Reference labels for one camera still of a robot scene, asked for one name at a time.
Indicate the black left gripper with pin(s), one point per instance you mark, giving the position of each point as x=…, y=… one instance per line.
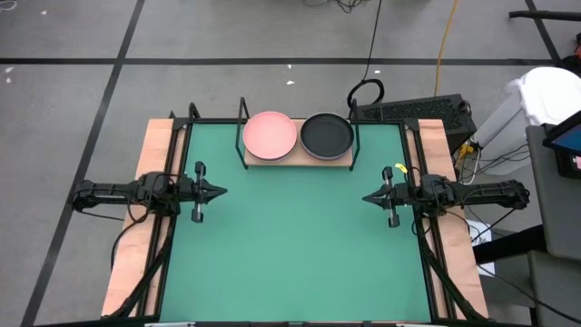
x=188, y=191

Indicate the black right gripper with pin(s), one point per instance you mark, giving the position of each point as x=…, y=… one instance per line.
x=404, y=195

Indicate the pink plate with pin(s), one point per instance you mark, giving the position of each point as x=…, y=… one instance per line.
x=270, y=135

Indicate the black plate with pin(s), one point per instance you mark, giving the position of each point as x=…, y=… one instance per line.
x=327, y=135

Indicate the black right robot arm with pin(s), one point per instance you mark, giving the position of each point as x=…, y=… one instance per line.
x=490, y=194

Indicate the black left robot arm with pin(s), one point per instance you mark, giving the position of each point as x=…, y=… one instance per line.
x=113, y=193

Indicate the yellow tape tag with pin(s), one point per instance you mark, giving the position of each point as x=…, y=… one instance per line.
x=401, y=168

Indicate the wooden plate rack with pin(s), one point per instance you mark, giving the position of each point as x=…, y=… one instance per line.
x=299, y=162

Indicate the green table mat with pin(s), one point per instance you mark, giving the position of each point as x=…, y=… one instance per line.
x=295, y=236

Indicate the black computer case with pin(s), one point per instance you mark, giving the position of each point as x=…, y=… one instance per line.
x=422, y=111

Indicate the yellow plug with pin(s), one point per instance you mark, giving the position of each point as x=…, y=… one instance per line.
x=466, y=147

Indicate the white paper sheet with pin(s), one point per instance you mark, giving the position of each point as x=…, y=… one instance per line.
x=481, y=236

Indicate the black floor beam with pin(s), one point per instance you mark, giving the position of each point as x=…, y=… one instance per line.
x=508, y=245

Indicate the grey bin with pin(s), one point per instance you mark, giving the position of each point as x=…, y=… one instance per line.
x=499, y=131

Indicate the grey cabinet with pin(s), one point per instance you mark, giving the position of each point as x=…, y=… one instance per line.
x=554, y=209

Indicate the black tablet screen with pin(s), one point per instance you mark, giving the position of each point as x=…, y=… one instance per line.
x=569, y=138

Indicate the black orange device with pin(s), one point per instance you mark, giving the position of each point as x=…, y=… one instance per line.
x=574, y=63

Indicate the black bar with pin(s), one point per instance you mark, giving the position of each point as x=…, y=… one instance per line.
x=544, y=16

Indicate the black aluminium table frame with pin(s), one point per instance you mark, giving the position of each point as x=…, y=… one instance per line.
x=218, y=121

